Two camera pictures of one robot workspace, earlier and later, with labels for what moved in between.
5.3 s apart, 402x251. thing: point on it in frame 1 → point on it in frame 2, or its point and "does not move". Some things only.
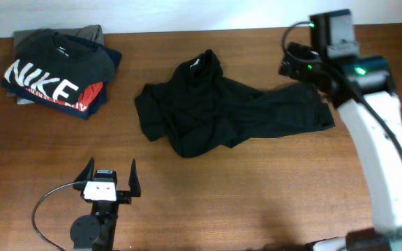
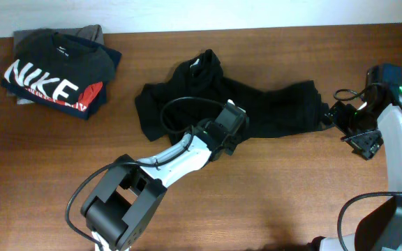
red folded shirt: (87, 97) does not move
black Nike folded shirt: (58, 65) does not move
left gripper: (125, 196) → (233, 141)
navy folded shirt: (95, 106) does not move
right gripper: (297, 72) → (366, 147)
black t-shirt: (199, 111) does not move
